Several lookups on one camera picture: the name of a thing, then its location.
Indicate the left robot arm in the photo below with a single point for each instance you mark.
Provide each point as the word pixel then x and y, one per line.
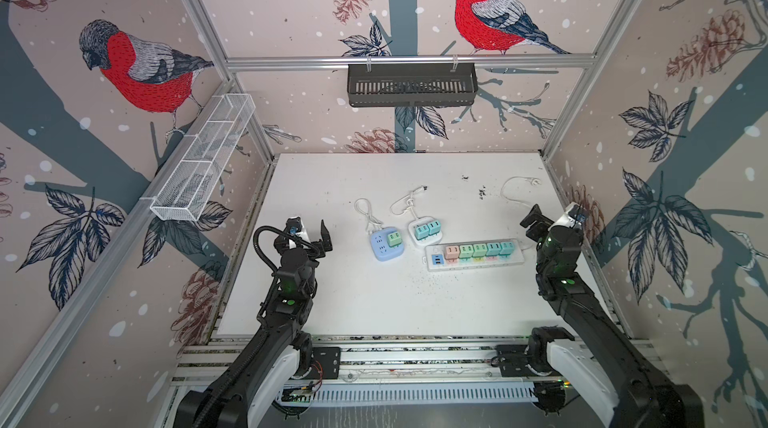
pixel 280 349

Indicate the blue square power socket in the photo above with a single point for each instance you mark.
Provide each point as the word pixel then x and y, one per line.
pixel 380 248

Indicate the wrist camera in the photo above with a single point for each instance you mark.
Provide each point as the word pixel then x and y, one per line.
pixel 296 227
pixel 570 217

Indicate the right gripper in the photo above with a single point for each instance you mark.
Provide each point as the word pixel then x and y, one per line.
pixel 537 217

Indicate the teal plug adapter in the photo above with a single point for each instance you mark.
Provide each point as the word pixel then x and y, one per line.
pixel 493 249
pixel 434 227
pixel 507 248

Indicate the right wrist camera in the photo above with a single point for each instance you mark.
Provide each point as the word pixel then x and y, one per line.
pixel 570 217

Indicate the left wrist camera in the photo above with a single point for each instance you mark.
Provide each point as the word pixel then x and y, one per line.
pixel 296 227

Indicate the green plug adapter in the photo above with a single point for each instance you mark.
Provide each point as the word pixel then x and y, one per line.
pixel 394 239
pixel 479 250
pixel 466 251
pixel 421 231

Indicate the brown plug adapter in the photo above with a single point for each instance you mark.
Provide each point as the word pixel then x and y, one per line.
pixel 452 252

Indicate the white mesh shelf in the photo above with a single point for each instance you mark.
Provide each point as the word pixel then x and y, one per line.
pixel 193 180

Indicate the black wire basket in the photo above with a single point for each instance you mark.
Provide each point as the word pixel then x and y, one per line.
pixel 412 85

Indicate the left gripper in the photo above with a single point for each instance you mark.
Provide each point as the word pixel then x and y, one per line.
pixel 325 240

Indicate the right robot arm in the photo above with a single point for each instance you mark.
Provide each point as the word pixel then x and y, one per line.
pixel 621 386

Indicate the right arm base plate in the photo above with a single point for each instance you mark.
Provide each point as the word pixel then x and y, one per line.
pixel 518 360

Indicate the long white power strip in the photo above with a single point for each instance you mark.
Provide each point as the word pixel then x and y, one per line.
pixel 435 261

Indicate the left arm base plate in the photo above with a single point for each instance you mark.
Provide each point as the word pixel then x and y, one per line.
pixel 324 365

